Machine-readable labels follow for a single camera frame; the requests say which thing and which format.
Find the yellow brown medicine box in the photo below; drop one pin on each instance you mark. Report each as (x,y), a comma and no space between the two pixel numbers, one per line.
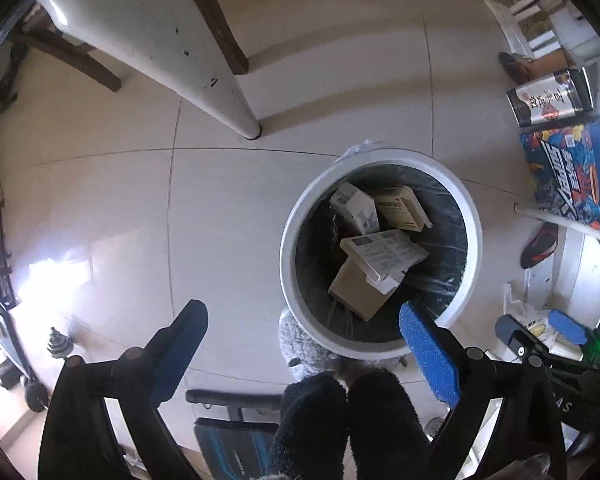
(401,208)

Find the white plastic bag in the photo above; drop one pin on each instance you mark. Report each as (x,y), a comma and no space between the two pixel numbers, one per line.
(533,320)

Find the white printed medicine box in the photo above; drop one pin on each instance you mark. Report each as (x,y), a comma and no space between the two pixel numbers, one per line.
(384,253)

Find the red black slipper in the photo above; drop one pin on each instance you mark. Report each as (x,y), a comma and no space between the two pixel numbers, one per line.
(542,246)

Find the tan cardboard box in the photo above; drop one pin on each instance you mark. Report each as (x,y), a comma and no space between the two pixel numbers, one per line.
(359,294)

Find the white table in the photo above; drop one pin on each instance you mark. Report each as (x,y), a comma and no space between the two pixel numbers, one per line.
(170,42)

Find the black and silver box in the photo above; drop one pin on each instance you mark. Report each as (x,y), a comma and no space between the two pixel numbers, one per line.
(560,95)

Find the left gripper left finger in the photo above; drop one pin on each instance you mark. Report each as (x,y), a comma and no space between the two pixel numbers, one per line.
(78,440)

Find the blue printed carton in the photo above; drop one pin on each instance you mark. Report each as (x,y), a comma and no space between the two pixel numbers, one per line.
(565,167)

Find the white round trash bin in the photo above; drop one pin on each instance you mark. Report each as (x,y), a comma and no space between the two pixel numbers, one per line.
(310,256)

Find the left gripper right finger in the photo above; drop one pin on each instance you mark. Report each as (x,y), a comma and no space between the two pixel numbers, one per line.
(467,380)

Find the dark wooden chair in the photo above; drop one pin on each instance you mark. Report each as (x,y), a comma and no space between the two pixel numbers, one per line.
(36,31)

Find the small white carton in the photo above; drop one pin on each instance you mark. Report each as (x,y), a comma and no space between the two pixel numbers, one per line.
(356,208)

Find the grey left slipper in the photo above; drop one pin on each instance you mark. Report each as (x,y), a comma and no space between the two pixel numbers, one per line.
(303,356)

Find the person's black fleece legs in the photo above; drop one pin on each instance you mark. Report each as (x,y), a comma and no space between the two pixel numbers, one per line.
(374,417)

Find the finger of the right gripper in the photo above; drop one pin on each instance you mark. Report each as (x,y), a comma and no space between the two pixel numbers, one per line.
(569,328)
(516,337)

